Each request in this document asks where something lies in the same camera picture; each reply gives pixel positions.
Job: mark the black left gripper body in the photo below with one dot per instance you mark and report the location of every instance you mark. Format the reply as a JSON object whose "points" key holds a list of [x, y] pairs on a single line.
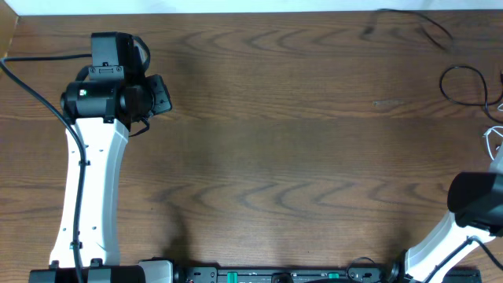
{"points": [[160, 94]]}

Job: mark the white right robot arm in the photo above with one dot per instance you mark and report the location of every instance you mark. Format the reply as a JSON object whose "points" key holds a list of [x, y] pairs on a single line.
{"points": [[474, 218]]}

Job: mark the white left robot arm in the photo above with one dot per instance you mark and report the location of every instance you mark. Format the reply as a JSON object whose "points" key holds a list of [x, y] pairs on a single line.
{"points": [[100, 106]]}

